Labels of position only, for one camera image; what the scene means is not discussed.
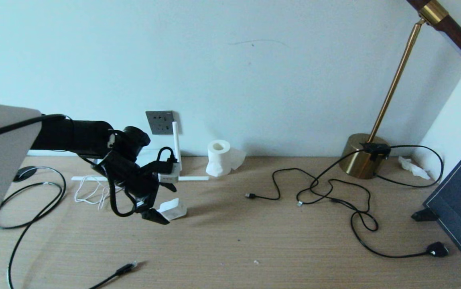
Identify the white power adapter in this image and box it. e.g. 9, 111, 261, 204
158, 197, 187, 221

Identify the thin white adapter cable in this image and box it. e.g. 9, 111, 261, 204
74, 177, 112, 210

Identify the white router with antennas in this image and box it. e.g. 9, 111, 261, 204
71, 122, 210, 184

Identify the white toilet paper roll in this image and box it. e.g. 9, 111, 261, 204
205, 139, 247, 177

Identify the black oval puck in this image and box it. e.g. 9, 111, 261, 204
14, 166, 38, 182

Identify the brass desk lamp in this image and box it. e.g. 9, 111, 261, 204
339, 0, 461, 180

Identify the crumpled white tissue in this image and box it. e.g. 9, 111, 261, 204
398, 156, 431, 180

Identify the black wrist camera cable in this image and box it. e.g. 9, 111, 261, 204
0, 114, 177, 217

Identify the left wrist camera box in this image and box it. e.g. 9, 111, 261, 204
158, 161, 182, 174

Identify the black ethernet cable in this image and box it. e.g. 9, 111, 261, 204
89, 261, 138, 289

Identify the grey wall socket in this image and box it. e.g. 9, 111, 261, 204
146, 111, 177, 135

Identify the thin black USB cable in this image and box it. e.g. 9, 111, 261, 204
245, 168, 371, 214

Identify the black inline cord switch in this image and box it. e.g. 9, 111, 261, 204
360, 142, 391, 161

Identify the black lamp power cable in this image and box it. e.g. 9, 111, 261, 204
297, 144, 449, 258

